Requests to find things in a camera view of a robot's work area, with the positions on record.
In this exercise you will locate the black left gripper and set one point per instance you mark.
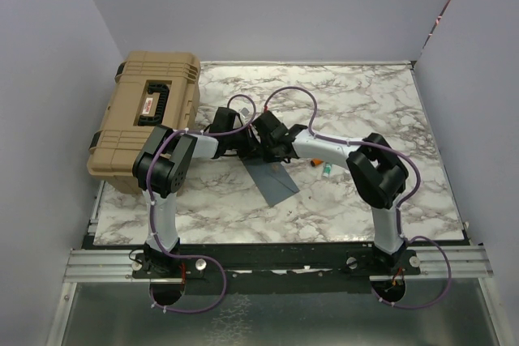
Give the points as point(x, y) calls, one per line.
point(251, 150)

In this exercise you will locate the tan plastic tool case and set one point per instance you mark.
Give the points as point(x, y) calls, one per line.
point(151, 88)

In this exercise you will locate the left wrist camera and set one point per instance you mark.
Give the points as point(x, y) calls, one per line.
point(245, 112)

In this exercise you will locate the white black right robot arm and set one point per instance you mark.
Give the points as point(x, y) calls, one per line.
point(378, 174)

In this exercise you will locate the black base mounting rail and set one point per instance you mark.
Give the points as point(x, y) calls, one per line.
point(271, 268)

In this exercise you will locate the orange handled screwdriver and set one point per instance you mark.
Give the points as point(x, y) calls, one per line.
point(316, 162)

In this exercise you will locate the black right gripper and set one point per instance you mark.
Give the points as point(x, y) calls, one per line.
point(268, 158)

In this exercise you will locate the white green glue stick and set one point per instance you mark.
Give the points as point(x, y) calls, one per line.
point(327, 170)

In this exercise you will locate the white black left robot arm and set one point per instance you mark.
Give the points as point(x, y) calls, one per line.
point(162, 164)

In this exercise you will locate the aluminium extrusion rail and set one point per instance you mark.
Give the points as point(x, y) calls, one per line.
point(105, 266)

